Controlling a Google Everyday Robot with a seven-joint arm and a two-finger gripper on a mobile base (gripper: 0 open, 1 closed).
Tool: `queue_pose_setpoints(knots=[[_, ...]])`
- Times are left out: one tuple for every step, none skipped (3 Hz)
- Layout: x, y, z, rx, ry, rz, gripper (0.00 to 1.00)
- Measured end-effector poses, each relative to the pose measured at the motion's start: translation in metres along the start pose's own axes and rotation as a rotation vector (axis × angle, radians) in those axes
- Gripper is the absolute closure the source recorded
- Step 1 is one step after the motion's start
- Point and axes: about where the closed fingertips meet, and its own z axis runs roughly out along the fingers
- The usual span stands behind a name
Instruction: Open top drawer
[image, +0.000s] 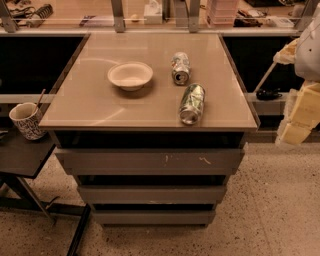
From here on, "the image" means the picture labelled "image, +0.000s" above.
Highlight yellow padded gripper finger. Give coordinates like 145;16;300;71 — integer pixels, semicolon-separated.
273;39;298;65
276;81;320;146

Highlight white rod with black tip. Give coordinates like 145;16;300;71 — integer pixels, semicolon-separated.
253;62;277;93

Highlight pink plastic container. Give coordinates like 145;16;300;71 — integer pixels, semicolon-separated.
205;0;239;27

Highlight patterned white mug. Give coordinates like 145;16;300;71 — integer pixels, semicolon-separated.
9;102;46;141

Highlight grey top drawer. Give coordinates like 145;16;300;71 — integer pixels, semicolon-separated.
55;149;244;175

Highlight crushed silver soda can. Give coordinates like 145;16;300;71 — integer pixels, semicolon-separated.
171;52;190;85

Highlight brown stirring stick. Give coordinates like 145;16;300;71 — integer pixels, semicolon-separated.
33;88;46;113

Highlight white tissue box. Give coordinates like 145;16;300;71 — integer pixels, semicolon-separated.
144;0;162;25

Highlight crushed green soda can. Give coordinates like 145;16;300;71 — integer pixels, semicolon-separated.
179;83;205;125

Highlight dark side table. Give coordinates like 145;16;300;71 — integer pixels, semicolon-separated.
0;128;90;256

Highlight grey drawer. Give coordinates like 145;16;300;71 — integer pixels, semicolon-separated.
78;185;226;204
55;149;244;175
92;211;215;225

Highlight black coiled spring holder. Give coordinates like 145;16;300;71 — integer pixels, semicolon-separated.
26;4;53;28

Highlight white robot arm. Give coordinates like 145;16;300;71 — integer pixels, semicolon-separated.
273;15;320;146

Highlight white paper bowl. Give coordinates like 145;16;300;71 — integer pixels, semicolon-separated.
107;61;153;91

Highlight grey bottom drawer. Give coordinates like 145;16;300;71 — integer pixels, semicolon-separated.
92;211;215;225

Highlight black cable bundle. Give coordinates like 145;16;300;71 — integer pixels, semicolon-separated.
255;87;284;101

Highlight grey middle drawer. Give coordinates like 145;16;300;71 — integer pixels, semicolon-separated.
78;185;226;204

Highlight grey drawer cabinet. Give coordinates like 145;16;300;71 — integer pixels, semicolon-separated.
41;33;259;213

